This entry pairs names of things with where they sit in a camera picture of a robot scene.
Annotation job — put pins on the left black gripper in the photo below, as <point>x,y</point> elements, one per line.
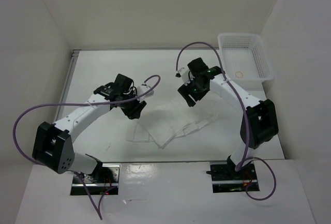
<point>135,112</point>

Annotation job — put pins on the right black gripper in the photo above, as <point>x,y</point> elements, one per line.
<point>183,90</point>

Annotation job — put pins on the white pleated skirt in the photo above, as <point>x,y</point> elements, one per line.
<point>170,121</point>

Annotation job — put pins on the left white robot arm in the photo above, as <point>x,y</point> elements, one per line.
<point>53,145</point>

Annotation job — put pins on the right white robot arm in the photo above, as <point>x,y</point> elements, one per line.
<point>259,121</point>

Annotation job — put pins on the white plastic mesh basket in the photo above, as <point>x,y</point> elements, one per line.
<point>247,53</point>

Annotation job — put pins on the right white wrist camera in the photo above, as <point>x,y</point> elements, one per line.
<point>183,73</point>

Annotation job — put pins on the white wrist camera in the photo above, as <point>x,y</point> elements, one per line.
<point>144,90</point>
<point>183,73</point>

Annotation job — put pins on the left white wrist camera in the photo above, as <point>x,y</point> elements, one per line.
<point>144,90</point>

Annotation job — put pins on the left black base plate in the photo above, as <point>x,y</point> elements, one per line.
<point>107,183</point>

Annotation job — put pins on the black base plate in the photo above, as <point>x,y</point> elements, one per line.
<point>107,183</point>
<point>226,180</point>

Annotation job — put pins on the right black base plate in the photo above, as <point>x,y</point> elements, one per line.
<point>226,180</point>

